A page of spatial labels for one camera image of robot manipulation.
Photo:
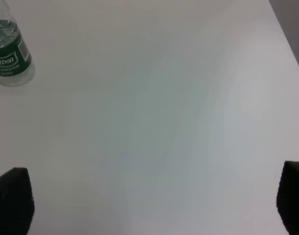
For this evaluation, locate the clear green-label water bottle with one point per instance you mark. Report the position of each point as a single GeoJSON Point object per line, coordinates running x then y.
{"type": "Point", "coordinates": [16, 64]}

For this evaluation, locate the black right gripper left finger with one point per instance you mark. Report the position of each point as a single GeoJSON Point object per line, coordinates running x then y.
{"type": "Point", "coordinates": [17, 206]}

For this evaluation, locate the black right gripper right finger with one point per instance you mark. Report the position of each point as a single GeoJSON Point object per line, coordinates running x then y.
{"type": "Point", "coordinates": [287, 200]}

